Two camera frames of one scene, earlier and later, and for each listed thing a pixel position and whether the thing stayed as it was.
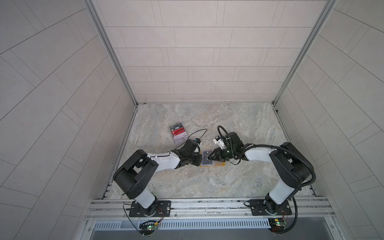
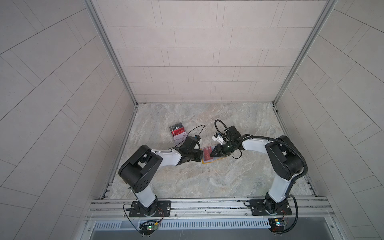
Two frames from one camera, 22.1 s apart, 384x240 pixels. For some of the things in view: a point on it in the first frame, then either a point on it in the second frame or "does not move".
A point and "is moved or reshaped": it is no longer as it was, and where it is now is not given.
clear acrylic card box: [179, 133] does not move
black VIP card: [205, 161] → [176, 126]
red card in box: [175, 132] does not move
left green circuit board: [147, 228] does not move
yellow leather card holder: [217, 163] is moved or reshaped
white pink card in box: [180, 138] does not move
